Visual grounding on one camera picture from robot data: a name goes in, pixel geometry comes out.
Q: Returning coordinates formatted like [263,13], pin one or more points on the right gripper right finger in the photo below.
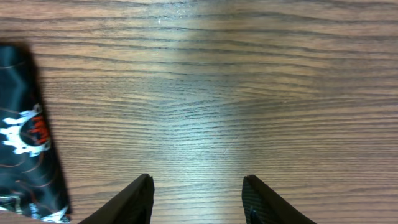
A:
[262,205]

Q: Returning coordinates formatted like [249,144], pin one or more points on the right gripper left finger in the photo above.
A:
[133,205]

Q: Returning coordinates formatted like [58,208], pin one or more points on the black orange patterned jersey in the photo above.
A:
[32,182]

